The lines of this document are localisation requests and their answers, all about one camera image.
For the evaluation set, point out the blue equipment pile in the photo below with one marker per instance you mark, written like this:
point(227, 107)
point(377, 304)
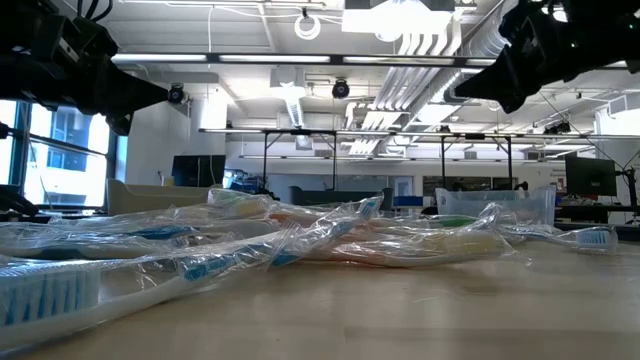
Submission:
point(242, 182)

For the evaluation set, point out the teal plastic bin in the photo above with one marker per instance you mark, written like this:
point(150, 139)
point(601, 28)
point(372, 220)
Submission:
point(325, 196)

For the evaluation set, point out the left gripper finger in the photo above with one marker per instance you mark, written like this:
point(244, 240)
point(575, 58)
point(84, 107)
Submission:
point(125, 92)
point(121, 124)

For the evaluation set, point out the dark office desk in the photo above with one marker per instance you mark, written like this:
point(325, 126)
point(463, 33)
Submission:
point(600, 212)

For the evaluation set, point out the black metal rig frame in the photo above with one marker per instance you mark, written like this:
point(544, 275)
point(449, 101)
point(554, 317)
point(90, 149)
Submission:
point(300, 132)
point(475, 136)

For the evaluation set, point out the black monitor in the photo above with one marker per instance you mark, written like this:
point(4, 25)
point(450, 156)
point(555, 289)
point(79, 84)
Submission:
point(197, 171)
point(590, 176)

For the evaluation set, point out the small black camera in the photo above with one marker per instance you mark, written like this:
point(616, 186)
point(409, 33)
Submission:
point(176, 94)

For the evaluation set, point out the black monitor stand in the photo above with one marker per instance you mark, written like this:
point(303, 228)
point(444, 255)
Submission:
point(632, 190)

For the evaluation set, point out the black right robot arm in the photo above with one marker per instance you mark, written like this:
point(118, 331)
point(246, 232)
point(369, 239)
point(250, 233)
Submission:
point(610, 40)

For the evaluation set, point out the black overhead frame beam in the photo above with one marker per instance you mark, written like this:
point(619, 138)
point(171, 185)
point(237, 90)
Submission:
point(337, 59)

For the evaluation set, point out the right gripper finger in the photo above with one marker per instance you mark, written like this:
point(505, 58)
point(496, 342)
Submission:
point(500, 82)

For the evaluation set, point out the clear plastic bin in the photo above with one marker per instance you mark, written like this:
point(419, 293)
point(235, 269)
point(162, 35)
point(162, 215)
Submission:
point(500, 205)

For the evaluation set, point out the blue crate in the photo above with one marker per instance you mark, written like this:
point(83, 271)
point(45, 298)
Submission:
point(407, 201)

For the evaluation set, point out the black curved object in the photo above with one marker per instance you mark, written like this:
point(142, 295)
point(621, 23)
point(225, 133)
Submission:
point(17, 200)

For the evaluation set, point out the window with dark frame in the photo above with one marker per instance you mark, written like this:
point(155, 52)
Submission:
point(65, 175)

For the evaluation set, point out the translucent white plastic bin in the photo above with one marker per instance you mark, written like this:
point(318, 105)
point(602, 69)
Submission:
point(150, 197)

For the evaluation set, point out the black overhead camera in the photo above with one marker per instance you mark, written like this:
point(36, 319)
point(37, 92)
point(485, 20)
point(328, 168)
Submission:
point(340, 89)

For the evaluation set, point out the green toothbrush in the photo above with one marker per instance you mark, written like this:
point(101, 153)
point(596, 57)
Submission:
point(452, 220)

